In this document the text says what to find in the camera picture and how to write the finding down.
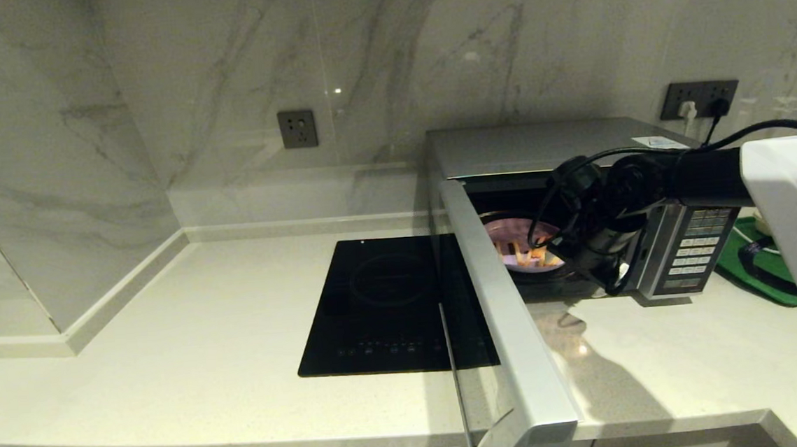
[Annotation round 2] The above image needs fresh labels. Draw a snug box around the white paper sheet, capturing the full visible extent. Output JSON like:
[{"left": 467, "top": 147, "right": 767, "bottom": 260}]
[{"left": 633, "top": 134, "right": 690, "bottom": 153}]

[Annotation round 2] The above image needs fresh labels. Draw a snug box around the black induction cooktop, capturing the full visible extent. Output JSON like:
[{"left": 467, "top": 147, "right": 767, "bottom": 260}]
[{"left": 289, "top": 230, "right": 500, "bottom": 381}]

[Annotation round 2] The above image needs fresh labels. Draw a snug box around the green plastic tray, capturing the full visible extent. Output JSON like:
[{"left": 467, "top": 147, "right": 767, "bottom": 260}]
[{"left": 712, "top": 213, "right": 797, "bottom": 313}]

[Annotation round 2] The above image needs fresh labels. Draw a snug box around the white power cord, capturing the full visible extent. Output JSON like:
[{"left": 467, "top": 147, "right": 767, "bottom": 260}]
[{"left": 732, "top": 222, "right": 766, "bottom": 251}]

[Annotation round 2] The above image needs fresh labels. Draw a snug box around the silver Panasonic microwave oven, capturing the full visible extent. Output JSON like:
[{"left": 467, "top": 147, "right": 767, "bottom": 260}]
[{"left": 424, "top": 109, "right": 748, "bottom": 315}]

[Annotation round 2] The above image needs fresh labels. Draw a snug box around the black glass microwave door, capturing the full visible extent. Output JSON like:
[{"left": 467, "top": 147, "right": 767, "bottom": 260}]
[{"left": 429, "top": 171, "right": 597, "bottom": 447}]

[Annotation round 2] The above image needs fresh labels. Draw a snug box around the grey double wall socket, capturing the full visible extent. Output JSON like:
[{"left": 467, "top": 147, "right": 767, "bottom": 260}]
[{"left": 658, "top": 78, "right": 742, "bottom": 122}]

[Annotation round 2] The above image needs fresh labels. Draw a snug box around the grey single wall socket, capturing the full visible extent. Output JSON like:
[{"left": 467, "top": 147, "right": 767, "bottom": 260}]
[{"left": 276, "top": 108, "right": 319, "bottom": 150}]

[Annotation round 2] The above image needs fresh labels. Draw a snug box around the purple plate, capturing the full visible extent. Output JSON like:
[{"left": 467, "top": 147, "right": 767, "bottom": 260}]
[
  {"left": 479, "top": 204, "right": 582, "bottom": 290},
  {"left": 484, "top": 213, "right": 568, "bottom": 276}
]

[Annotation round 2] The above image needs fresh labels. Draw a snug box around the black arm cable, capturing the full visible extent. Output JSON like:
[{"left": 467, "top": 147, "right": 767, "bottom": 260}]
[{"left": 520, "top": 118, "right": 797, "bottom": 302}]

